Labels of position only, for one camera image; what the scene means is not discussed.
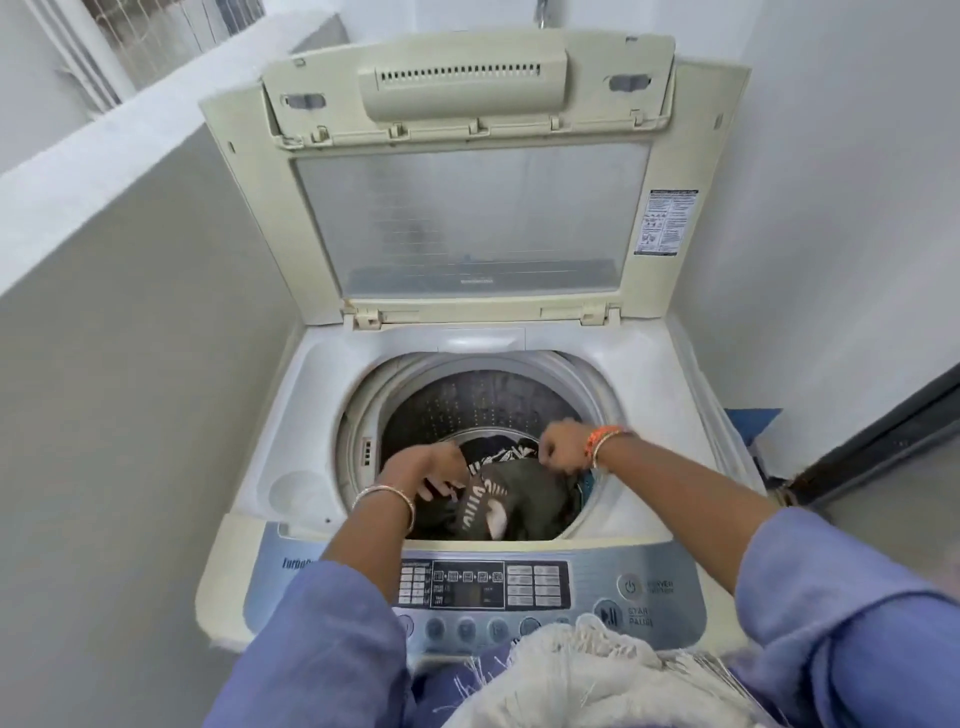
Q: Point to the thin beaded bangle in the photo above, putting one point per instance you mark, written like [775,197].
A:
[611,435]
[382,491]

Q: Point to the person's right forearm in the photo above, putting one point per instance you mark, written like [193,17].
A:
[690,495]

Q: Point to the lavender blue tunic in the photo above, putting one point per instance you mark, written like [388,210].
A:
[322,652]

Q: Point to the black white patterned garment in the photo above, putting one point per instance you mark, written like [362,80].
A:
[517,454]

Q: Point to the washing machine lid with window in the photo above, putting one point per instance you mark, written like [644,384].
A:
[247,187]

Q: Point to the person's left hand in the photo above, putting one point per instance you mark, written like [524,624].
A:
[431,469]

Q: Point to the black framed glass door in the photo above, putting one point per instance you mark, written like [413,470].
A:
[877,442]

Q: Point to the cream and blue washing machine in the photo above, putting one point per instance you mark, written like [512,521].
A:
[660,420]

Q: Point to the window with metal grille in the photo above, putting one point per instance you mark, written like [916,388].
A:
[165,37]

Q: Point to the white instruction sticker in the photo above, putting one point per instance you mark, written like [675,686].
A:
[666,221]

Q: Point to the metal wall tap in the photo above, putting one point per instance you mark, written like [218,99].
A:
[541,9]

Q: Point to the person's right hand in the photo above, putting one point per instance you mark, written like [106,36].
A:
[566,446]

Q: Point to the white fringed scarf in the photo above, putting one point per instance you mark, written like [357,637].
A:
[570,675]

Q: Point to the person's left forearm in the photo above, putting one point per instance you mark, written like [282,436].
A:
[367,547]

